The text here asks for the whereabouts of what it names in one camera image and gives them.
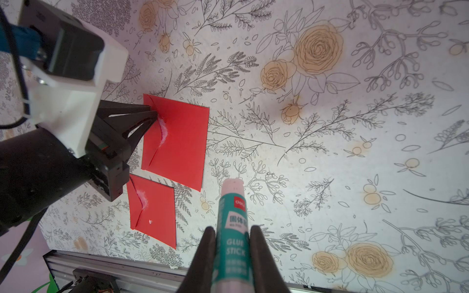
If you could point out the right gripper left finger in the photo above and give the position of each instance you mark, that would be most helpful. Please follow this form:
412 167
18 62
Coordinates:
199 275

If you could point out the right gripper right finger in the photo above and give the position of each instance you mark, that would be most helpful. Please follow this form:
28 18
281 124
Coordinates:
267 278

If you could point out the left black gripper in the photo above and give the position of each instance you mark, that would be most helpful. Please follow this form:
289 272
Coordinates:
110 144

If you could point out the white green glue stick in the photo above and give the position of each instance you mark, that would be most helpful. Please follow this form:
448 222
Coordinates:
232 269

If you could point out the red envelope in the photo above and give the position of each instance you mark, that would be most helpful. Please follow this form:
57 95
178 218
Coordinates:
152 209
175 145

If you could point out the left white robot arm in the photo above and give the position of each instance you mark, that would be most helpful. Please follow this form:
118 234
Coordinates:
37 170

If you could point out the floral patterned table mat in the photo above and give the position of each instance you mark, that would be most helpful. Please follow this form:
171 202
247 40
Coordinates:
348 122

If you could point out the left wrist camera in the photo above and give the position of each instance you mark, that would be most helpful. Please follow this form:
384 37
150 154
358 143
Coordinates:
73 63

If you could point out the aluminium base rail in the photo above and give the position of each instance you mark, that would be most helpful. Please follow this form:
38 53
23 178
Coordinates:
92 273

